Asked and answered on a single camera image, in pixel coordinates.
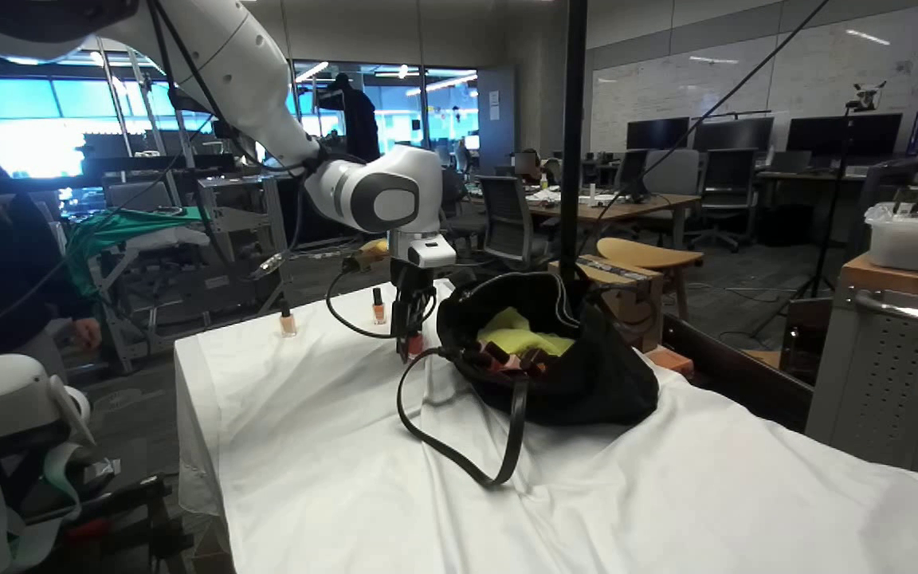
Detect round wooden stool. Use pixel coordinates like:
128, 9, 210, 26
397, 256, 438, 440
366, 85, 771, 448
594, 237, 708, 322

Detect person in dark jacket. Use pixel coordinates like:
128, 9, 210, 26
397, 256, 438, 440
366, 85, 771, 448
0, 136, 109, 370

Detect yellow cloth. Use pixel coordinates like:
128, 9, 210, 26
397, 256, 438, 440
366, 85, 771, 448
475, 304, 576, 359

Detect black hanging coat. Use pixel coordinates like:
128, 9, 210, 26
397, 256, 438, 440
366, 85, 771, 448
317, 72, 382, 167

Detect green cables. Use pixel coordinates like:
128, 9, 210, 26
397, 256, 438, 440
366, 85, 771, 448
62, 203, 216, 322

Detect seated person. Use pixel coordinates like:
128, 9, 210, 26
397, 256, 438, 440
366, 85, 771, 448
519, 144, 560, 190

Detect white tablecloth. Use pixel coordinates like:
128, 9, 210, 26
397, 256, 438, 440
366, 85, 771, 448
173, 274, 918, 574

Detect white plastic container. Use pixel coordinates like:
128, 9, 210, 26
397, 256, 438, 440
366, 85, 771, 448
862, 199, 918, 274

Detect grey mesh office chair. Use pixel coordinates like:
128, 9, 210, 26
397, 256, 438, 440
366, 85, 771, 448
475, 173, 539, 266

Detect long wooden desk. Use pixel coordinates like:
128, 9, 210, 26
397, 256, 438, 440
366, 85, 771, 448
525, 186, 703, 256

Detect black office chair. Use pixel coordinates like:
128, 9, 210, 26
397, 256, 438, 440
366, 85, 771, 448
695, 148, 760, 256

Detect small black computer monitor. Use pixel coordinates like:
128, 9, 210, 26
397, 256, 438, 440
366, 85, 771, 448
624, 115, 695, 154

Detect black screen on cart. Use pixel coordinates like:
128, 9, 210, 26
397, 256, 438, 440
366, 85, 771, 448
279, 180, 325, 256

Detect black vertical pole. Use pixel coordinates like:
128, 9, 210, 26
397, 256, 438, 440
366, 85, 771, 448
555, 0, 589, 281

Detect black handbag with strap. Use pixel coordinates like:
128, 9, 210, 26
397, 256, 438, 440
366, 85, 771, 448
393, 269, 663, 491

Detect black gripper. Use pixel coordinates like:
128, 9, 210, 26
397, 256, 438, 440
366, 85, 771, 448
389, 262, 445, 359

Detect wide black computer monitor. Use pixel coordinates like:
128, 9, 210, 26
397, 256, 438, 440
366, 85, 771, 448
784, 113, 907, 167

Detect grey cabinet with wooden top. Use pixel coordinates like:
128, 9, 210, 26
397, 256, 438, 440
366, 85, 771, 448
803, 251, 918, 472

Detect black tripod stand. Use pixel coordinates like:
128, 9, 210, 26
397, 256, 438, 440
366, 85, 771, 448
744, 79, 894, 341

